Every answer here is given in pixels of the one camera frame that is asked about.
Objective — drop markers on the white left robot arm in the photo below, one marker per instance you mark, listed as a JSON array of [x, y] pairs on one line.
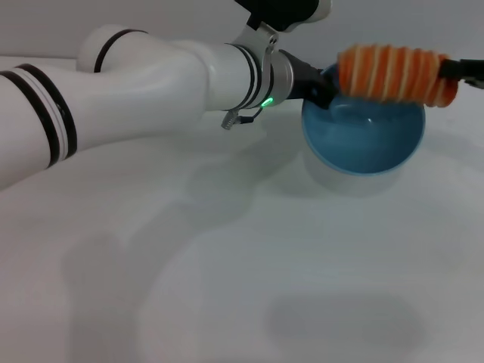
[[151, 83]]

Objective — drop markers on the silver camera mount bracket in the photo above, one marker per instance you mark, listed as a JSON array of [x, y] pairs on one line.
[[257, 39]]

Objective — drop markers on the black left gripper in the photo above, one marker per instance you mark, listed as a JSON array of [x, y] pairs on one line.
[[302, 77]]

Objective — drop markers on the black silver wrist camera box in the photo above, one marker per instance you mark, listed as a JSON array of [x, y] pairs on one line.
[[283, 11]]

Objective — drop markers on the blue bowl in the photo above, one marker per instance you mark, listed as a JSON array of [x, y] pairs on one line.
[[359, 140]]

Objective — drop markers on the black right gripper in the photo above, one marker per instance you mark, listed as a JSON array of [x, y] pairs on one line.
[[474, 68]]

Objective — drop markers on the orange striped toy bread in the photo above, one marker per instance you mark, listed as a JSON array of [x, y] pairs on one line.
[[393, 75]]

